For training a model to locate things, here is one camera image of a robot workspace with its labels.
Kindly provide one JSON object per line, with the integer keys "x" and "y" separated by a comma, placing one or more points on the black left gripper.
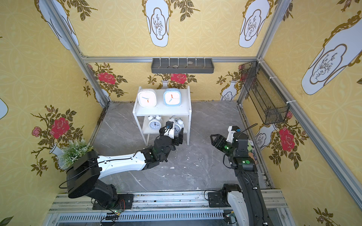
{"x": 174, "y": 138}

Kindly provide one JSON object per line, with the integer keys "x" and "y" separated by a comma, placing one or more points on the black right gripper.
{"x": 219, "y": 141}

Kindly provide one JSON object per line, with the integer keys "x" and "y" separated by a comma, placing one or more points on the white twin-bell alarm clock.
{"x": 155, "y": 122}

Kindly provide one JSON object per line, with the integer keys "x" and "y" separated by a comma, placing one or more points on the blue square alarm clock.
{"x": 172, "y": 97}

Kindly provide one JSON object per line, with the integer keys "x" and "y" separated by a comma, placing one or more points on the white square alarm clock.
{"x": 147, "y": 98}

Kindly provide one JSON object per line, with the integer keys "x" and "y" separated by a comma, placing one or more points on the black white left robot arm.
{"x": 84, "y": 175}

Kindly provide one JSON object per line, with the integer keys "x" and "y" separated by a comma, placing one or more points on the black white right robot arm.
{"x": 245, "y": 199}

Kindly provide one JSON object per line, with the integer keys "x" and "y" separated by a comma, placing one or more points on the white two-tier shelf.
{"x": 183, "y": 111}

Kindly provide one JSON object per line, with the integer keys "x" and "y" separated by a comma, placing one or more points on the pink white seed packet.
{"x": 251, "y": 150}

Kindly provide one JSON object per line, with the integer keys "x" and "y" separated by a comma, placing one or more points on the potted green plant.
{"x": 75, "y": 150}

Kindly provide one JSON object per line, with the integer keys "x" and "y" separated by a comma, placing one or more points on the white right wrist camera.
{"x": 231, "y": 131}

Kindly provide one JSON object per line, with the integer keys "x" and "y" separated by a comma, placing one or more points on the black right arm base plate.
{"x": 217, "y": 199}

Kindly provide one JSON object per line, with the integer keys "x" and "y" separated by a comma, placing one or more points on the black wire mesh basket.
{"x": 271, "y": 106}

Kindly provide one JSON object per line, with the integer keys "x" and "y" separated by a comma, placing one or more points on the grey wall-mounted tray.
{"x": 184, "y": 65}

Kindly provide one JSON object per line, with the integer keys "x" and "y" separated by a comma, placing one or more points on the aluminium slotted base rail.
{"x": 147, "y": 206}

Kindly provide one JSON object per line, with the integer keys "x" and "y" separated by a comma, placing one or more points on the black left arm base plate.
{"x": 124, "y": 202}

